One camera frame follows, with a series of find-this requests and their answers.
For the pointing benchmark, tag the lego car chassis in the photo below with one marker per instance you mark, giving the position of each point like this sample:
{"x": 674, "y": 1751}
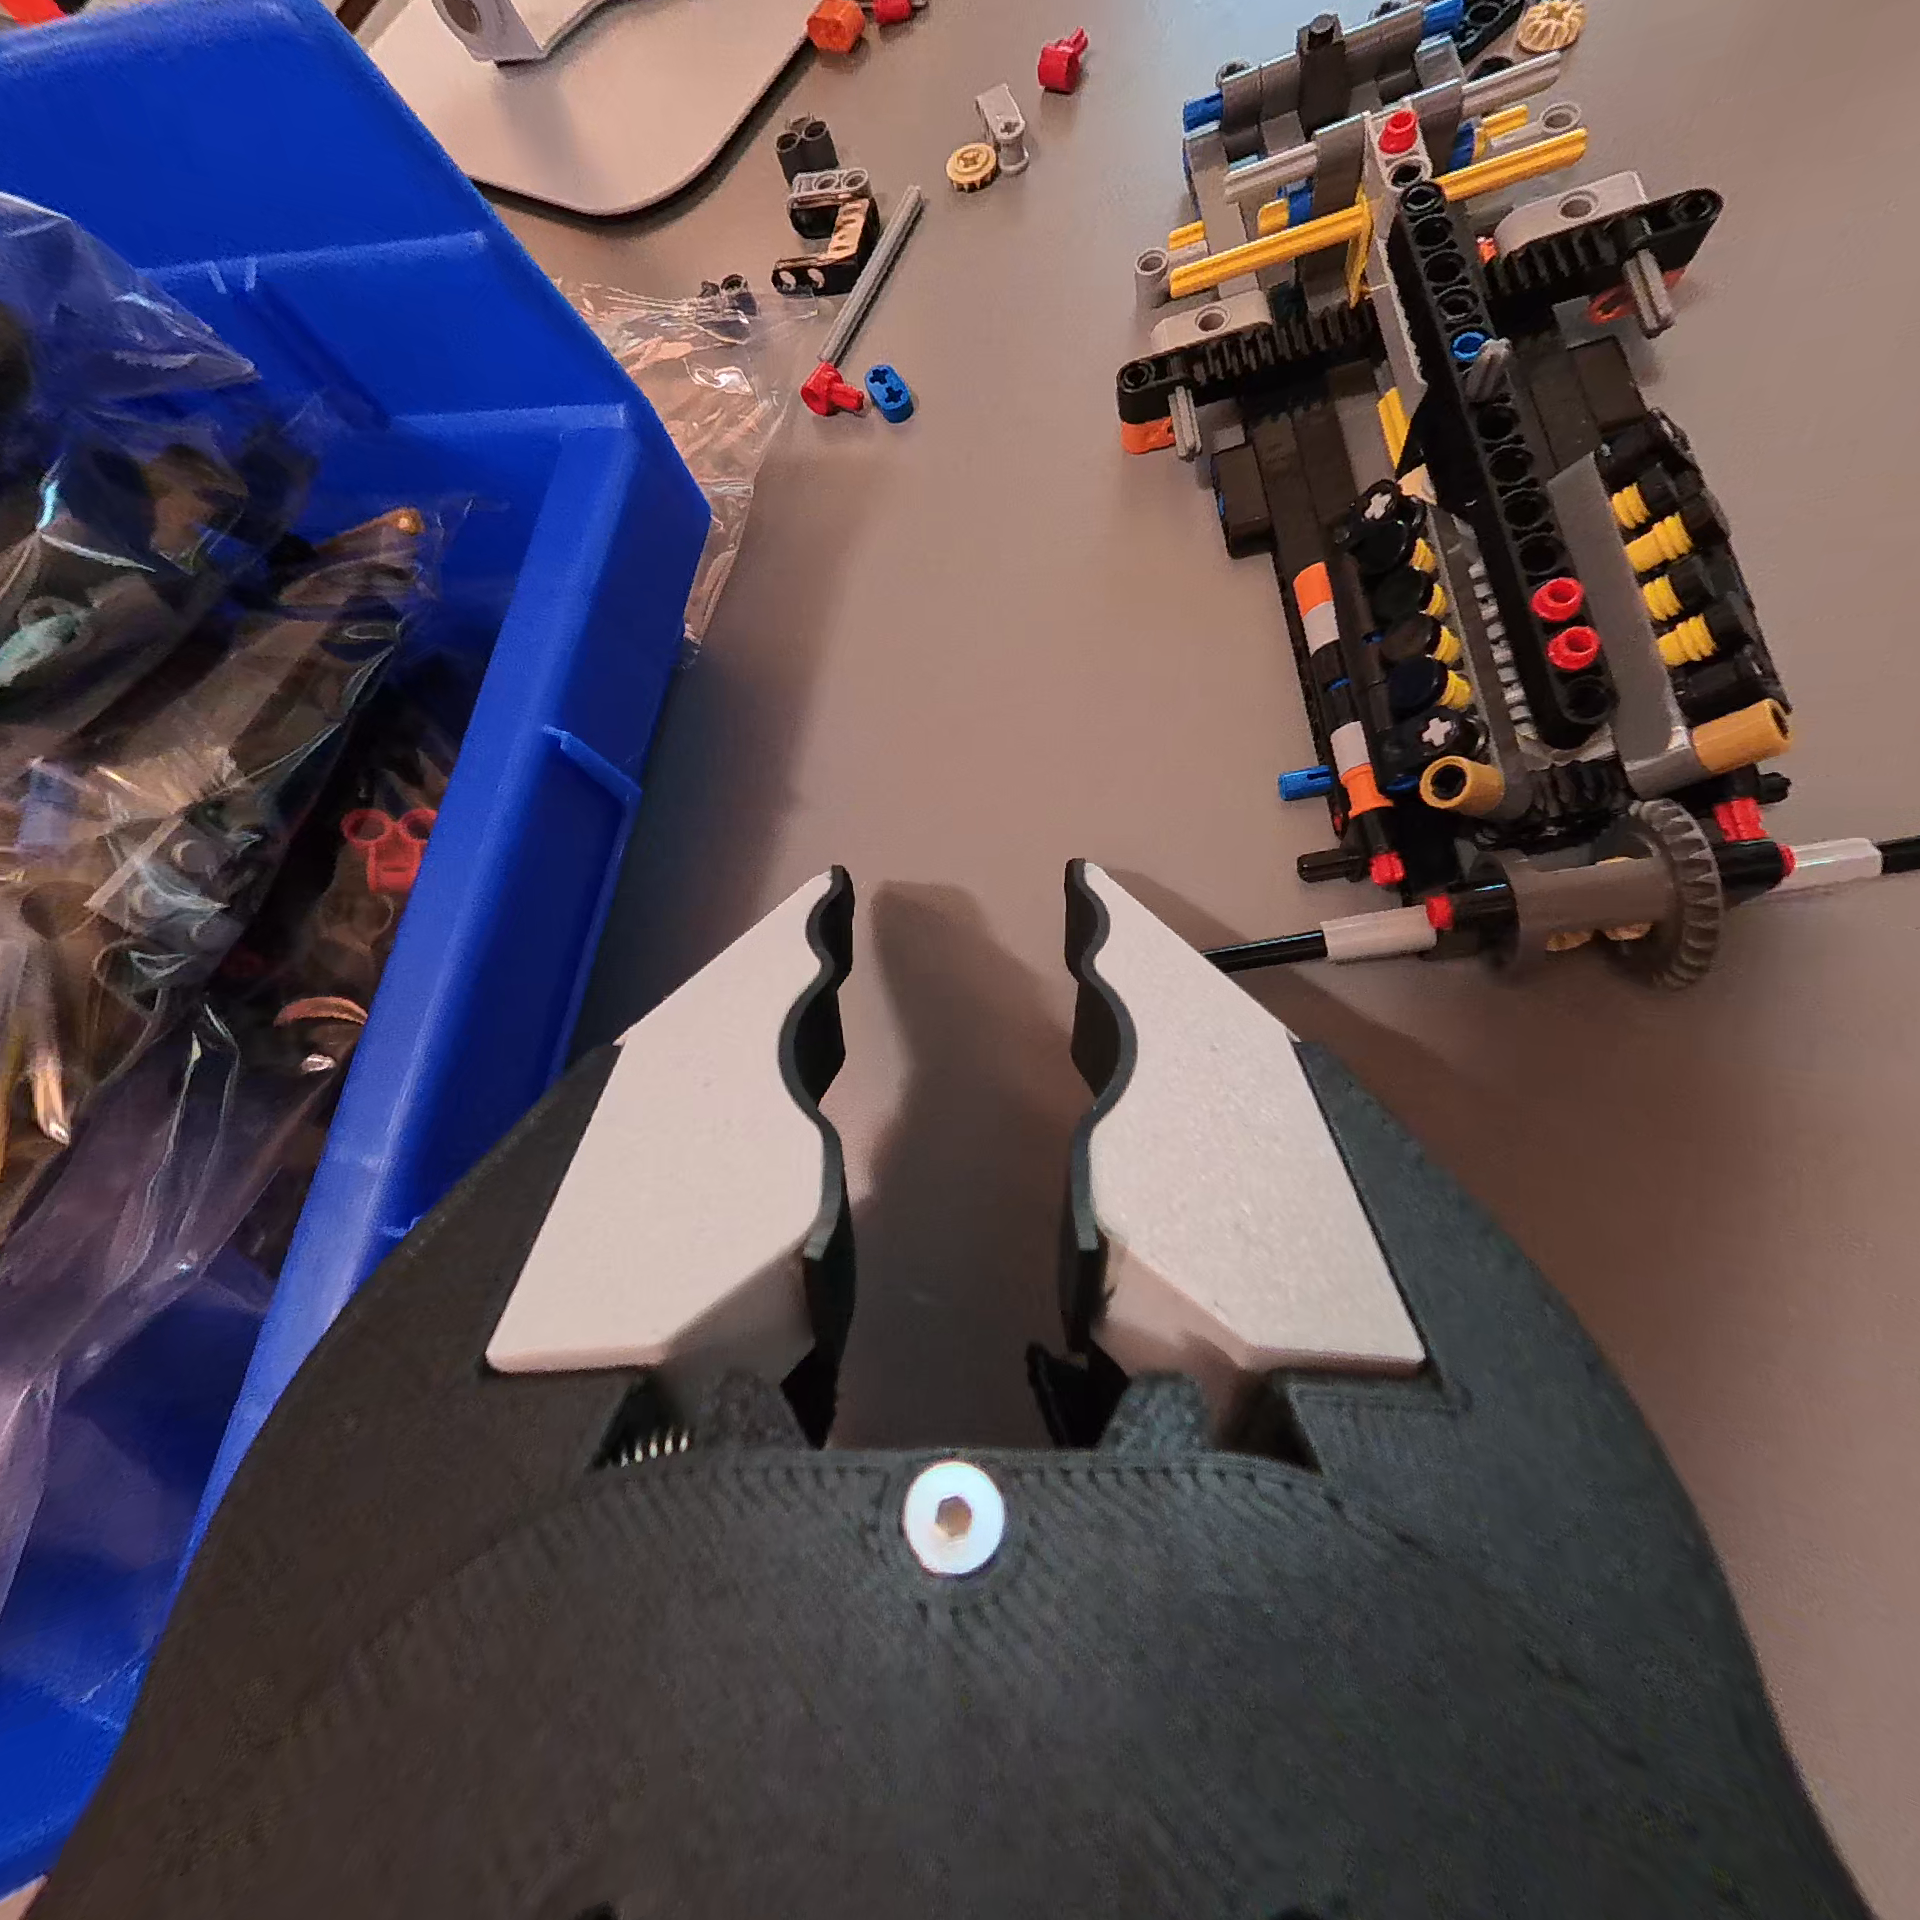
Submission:
{"x": 1483, "y": 450}

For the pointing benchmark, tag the grey lego axle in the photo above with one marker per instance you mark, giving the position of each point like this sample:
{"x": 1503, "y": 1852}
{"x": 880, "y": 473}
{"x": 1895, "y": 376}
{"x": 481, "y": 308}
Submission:
{"x": 876, "y": 267}

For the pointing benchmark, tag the dark double lego connector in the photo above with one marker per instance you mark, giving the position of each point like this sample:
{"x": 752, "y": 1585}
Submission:
{"x": 808, "y": 145}

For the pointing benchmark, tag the blue plastic bin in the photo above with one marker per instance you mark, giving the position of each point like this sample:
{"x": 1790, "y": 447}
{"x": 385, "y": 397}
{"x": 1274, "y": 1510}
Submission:
{"x": 496, "y": 376}

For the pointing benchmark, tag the blue lego liftarm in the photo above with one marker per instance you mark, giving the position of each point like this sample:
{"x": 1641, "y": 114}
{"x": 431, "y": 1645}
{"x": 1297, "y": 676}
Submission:
{"x": 892, "y": 393}

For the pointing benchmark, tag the orange lego piece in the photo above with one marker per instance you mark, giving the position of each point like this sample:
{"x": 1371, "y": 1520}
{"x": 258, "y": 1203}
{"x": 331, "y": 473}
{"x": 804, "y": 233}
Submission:
{"x": 834, "y": 22}

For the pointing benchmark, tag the grey lego connector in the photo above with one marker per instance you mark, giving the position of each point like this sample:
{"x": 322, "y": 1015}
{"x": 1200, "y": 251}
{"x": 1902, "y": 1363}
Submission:
{"x": 1003, "y": 119}

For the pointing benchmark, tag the white stand base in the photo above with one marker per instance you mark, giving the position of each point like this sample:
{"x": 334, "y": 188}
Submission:
{"x": 633, "y": 119}

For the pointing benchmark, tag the red lego connector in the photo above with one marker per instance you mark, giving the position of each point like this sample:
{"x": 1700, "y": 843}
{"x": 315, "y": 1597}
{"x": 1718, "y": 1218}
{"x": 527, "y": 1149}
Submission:
{"x": 1062, "y": 59}
{"x": 826, "y": 393}

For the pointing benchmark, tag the black and grey lego bracket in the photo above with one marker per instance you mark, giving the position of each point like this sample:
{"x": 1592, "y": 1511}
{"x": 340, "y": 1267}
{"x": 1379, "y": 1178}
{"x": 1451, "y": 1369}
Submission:
{"x": 845, "y": 227}

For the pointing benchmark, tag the clear bags of lego pieces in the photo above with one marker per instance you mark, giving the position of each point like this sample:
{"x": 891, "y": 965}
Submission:
{"x": 181, "y": 672}

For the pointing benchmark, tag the empty clear plastic bag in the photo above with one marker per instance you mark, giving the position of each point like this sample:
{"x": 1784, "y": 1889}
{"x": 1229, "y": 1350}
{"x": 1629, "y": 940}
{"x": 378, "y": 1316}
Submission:
{"x": 708, "y": 390}

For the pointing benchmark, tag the pale stand mounting plate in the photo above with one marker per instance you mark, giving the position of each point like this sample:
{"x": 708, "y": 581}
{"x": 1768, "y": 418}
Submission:
{"x": 496, "y": 26}

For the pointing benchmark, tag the tan lego bevel gear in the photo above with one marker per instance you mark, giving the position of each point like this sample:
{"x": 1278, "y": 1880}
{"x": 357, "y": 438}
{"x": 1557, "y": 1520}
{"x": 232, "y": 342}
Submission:
{"x": 1552, "y": 22}

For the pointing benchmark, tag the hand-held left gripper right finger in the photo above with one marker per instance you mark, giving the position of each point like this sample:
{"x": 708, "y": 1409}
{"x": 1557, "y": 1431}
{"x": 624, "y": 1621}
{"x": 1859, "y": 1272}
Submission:
{"x": 1244, "y": 1187}

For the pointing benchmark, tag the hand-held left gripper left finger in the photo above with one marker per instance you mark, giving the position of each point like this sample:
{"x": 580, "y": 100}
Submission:
{"x": 674, "y": 1187}

